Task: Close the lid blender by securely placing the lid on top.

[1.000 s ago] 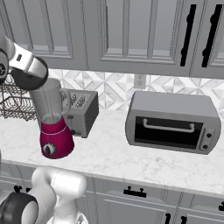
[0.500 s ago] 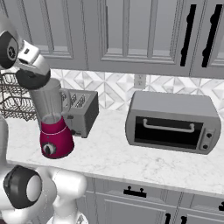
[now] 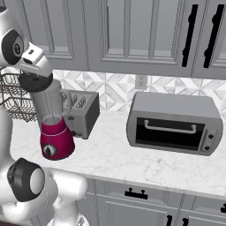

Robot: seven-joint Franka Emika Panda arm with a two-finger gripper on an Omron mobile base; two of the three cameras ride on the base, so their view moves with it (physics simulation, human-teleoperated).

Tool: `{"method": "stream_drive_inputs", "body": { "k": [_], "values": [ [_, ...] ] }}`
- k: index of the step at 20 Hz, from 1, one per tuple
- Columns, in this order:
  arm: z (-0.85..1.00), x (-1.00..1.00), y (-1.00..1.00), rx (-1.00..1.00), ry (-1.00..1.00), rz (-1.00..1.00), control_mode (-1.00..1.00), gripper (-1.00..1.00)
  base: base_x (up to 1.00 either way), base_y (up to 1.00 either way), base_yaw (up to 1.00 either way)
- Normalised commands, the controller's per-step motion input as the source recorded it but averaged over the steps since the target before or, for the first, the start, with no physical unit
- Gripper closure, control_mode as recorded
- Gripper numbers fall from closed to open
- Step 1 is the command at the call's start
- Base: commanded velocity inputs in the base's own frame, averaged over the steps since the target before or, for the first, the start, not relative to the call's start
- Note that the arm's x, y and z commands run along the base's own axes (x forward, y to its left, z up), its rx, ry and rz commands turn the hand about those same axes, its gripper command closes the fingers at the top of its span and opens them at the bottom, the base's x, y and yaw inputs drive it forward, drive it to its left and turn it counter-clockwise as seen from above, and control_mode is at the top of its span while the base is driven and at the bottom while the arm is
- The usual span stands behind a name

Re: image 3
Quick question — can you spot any grey drawer front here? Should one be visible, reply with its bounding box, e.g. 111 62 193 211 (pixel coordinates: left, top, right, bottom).
182 193 226 219
94 179 185 210

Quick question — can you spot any grey base cupboard door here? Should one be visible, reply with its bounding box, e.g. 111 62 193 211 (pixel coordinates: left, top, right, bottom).
95 194 180 226
176 209 226 226

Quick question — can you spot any grey toaster oven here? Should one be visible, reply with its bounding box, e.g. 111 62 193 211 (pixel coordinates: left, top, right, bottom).
125 91 224 157

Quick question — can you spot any grey two-slot toaster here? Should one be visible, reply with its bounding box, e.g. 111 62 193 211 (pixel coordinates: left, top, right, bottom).
60 90 101 140

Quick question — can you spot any grey wall cupboard door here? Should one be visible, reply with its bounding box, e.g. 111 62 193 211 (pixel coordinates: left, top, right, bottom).
84 0 196 78
191 0 226 80
0 0 90 72

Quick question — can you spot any black round blender lid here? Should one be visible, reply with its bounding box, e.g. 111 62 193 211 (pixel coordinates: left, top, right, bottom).
18 72 54 93

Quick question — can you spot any white wall outlet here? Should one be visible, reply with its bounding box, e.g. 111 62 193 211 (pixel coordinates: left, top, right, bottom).
134 74 148 91

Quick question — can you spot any magenta base blender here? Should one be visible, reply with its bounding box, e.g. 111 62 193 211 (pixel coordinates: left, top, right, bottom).
28 79 76 162

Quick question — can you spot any dark wire dish rack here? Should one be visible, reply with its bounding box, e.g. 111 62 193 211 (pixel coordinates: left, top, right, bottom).
0 66 40 124

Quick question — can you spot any long black cupboard handle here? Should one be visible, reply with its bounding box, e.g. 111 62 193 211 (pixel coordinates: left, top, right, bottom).
203 4 225 70
181 4 200 68

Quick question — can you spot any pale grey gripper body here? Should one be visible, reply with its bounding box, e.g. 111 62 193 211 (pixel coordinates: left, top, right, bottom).
18 55 55 79

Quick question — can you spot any white toaster oven handle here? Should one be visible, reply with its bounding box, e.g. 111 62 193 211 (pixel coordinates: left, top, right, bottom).
143 118 198 135

